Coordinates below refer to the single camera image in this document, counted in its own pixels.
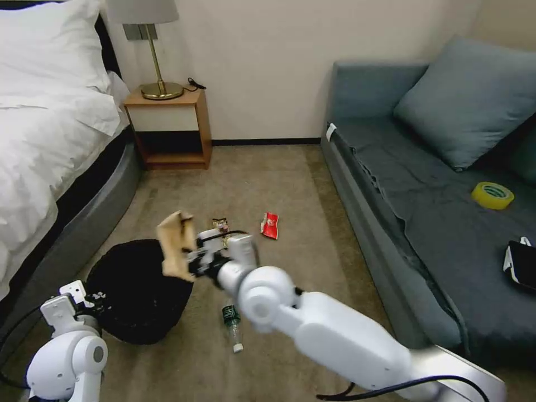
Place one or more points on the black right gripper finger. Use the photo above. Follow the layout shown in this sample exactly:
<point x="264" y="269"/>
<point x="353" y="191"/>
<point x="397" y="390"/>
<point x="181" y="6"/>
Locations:
<point x="189" y="275"/>
<point x="187" y="252"/>

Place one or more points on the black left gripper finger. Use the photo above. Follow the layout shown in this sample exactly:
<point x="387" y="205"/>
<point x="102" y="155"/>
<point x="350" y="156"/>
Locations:
<point x="97" y="296"/>

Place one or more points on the brown paper bag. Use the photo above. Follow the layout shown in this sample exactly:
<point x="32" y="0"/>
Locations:
<point x="173" y="243"/>

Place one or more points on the black round trash bin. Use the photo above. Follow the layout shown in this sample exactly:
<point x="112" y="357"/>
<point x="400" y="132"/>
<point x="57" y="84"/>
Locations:
<point x="138" y="301"/>

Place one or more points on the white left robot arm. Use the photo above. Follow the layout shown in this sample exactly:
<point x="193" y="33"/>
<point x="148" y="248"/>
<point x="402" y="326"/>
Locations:
<point x="67" y="360"/>

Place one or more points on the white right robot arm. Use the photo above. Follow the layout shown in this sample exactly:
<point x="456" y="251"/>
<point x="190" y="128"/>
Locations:
<point x="335" y="331"/>

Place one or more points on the brown snack wrapper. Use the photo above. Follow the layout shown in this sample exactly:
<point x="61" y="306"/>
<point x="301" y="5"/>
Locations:
<point x="220" y="225"/>

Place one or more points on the clear bottle with green label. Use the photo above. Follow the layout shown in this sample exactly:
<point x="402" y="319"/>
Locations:
<point x="231" y="320"/>

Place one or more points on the red snack wrapper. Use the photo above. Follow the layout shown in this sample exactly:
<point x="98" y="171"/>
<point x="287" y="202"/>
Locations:
<point x="270" y="226"/>

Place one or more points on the grey padded bed base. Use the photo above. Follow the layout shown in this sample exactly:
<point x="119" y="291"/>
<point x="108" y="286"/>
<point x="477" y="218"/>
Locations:
<point x="104" y="201"/>

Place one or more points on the wooden nightstand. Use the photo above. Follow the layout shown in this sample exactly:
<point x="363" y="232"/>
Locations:
<point x="167" y="121"/>

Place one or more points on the white duvet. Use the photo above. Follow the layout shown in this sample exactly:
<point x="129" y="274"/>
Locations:
<point x="46" y="155"/>

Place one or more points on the white sofa tag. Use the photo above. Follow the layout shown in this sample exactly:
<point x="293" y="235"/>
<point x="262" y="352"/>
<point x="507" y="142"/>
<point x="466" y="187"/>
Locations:
<point x="331" y="131"/>

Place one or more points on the brass lamp with pale shade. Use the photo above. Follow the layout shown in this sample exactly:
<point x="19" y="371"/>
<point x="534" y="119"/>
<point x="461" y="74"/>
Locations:
<point x="155" y="63"/>

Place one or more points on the black headboard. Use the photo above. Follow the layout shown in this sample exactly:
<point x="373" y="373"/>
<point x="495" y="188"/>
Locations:
<point x="108" y="50"/>

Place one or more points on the grey-blue sofa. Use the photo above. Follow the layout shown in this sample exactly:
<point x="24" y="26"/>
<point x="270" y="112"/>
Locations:
<point x="418" y="217"/>

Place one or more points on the white pillow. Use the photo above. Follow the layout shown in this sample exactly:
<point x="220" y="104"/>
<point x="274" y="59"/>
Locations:
<point x="46" y="46"/>

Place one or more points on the yellow tape roll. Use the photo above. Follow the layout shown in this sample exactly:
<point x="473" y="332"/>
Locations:
<point x="481" y="193"/>

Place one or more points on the blue square cushion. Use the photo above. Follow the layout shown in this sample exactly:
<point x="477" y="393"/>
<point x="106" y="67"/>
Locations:
<point x="465" y="104"/>

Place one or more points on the black flat device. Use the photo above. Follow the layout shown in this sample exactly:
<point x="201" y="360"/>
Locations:
<point x="523" y="264"/>

